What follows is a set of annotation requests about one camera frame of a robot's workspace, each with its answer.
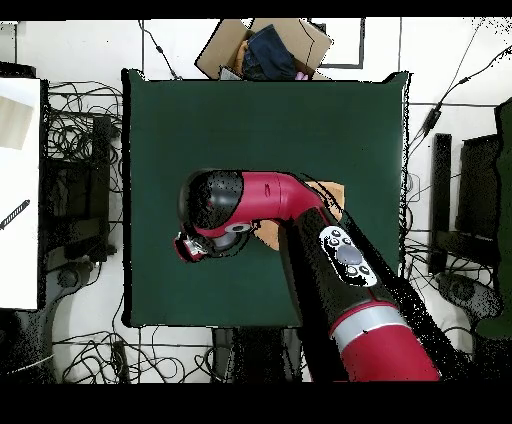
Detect orange terry towel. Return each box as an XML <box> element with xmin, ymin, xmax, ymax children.
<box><xmin>251</xmin><ymin>180</ymin><xmax>346</xmax><ymax>252</ymax></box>

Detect dark blue jeans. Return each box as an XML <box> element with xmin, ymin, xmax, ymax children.
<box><xmin>241</xmin><ymin>23</ymin><xmax>298</xmax><ymax>81</ymax></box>

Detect orange cloth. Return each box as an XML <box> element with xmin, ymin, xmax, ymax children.
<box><xmin>233</xmin><ymin>39</ymin><xmax>249</xmax><ymax>75</ymax></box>

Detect black equipment rack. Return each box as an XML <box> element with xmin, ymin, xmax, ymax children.
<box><xmin>41</xmin><ymin>115</ymin><xmax>117</xmax><ymax>263</ymax></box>

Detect black power adapter with cable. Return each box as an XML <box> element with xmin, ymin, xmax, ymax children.
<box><xmin>407</xmin><ymin>43</ymin><xmax>512</xmax><ymax>155</ymax></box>

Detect black ridged tool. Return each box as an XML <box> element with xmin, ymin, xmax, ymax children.
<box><xmin>0</xmin><ymin>198</ymin><xmax>32</xmax><ymax>231</ymax></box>

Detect brown cardboard box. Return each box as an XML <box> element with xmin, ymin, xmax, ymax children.
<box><xmin>194</xmin><ymin>17</ymin><xmax>334</xmax><ymax>81</ymax></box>

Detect black upright post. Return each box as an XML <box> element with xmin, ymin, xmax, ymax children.
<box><xmin>429</xmin><ymin>132</ymin><xmax>453</xmax><ymax>275</ymax></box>

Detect white table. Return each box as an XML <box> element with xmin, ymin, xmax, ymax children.
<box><xmin>0</xmin><ymin>77</ymin><xmax>41</xmax><ymax>310</ymax></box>

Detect dark green table cloth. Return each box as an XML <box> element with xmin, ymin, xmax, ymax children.
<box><xmin>121</xmin><ymin>68</ymin><xmax>411</xmax><ymax>329</ymax></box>

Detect black flat panel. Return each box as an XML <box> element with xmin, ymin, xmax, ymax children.
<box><xmin>455</xmin><ymin>133</ymin><xmax>501</xmax><ymax>241</ymax></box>

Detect tangle of black cables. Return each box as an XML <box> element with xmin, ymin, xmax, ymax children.
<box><xmin>53</xmin><ymin>325</ymin><xmax>215</xmax><ymax>383</ymax></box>
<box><xmin>47</xmin><ymin>79</ymin><xmax>123</xmax><ymax>161</ymax></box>

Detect black power strip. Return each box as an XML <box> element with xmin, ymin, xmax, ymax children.
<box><xmin>111</xmin><ymin>339</ymin><xmax>131</xmax><ymax>383</ymax></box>

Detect black office chair base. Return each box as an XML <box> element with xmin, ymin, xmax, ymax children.
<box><xmin>39</xmin><ymin>259</ymin><xmax>103</xmax><ymax>321</ymax></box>
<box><xmin>435</xmin><ymin>271</ymin><xmax>503</xmax><ymax>321</ymax></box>

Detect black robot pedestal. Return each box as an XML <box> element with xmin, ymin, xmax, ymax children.
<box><xmin>211</xmin><ymin>327</ymin><xmax>305</xmax><ymax>383</ymax></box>

